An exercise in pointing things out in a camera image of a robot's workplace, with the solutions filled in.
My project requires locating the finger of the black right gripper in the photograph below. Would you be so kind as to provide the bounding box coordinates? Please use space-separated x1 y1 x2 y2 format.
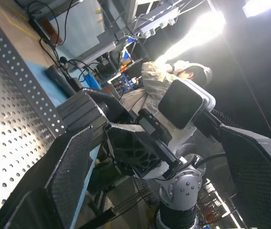
56 92 110 132
81 87 133 120

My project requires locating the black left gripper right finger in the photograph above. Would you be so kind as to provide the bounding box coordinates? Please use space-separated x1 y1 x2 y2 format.
220 125 271 229

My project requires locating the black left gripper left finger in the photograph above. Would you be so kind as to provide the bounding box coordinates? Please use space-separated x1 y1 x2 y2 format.
0 125 95 229

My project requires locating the perforated steel tray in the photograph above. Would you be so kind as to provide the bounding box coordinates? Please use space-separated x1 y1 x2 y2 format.
0 6 67 229

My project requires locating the grey handheld remote controller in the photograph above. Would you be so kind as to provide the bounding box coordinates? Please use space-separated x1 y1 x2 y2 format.
45 64 81 97

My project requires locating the person in beige jacket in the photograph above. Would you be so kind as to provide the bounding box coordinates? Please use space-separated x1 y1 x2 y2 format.
120 59 214 115

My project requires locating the blue table cover sheet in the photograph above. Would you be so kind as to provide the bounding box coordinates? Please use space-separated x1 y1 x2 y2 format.
23 0 107 229

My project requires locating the white power strip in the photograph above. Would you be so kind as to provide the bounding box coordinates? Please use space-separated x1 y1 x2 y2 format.
139 6 180 38

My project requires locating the flat black device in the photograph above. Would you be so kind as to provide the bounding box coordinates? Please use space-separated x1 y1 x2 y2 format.
28 15 62 46

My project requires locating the brown board with yellow tape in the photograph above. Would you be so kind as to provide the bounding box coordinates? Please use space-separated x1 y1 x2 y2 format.
0 0 57 66

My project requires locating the bright ceiling light panel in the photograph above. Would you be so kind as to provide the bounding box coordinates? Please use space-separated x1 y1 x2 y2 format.
242 0 271 19

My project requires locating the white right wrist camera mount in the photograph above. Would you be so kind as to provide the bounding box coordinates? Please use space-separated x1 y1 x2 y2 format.
135 79 217 181

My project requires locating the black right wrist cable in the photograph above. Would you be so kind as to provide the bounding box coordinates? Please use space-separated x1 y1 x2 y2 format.
188 111 229 172

